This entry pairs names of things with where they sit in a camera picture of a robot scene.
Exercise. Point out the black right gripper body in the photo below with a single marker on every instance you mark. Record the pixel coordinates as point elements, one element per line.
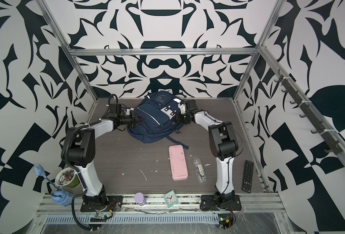
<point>182,118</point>

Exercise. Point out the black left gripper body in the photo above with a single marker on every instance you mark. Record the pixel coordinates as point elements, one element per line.
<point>128,120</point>

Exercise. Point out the navy blue school backpack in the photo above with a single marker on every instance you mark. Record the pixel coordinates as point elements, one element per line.
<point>159,112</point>

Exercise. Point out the pink pencil case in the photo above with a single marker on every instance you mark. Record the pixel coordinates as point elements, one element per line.
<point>179,170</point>

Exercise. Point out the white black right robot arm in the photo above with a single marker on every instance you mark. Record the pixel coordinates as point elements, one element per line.
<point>223,146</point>

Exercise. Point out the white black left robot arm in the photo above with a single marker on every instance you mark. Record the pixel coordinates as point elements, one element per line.
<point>79,149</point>

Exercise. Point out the clear plastic bag with eraser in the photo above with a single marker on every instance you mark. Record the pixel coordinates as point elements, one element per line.
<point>199,170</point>

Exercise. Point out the green paper cup with items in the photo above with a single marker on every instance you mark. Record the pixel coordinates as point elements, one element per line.
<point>67,178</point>

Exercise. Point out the purple small bottle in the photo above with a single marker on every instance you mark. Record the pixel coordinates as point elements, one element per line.
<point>140,199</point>

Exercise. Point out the black tv remote control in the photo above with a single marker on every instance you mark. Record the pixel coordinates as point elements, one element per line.
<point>247,176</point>

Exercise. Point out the teal small alarm clock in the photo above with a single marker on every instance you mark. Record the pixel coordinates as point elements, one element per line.
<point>170,198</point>

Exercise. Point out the light blue water bottle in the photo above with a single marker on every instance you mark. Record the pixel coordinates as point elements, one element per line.
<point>60,197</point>

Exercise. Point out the small circuit board left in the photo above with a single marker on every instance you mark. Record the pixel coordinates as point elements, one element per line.
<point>100,217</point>

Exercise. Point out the small circuit board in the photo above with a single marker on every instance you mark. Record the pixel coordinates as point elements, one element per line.
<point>100,217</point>
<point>226,222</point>

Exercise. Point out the small circuit board right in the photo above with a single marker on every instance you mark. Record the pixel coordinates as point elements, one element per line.
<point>226,222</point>

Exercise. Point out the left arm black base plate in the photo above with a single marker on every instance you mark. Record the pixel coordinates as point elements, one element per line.
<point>114,202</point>

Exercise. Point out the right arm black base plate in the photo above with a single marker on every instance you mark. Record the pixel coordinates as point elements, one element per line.
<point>224,202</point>

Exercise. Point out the white slotted cable duct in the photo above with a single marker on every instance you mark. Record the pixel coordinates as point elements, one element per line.
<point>138,219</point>

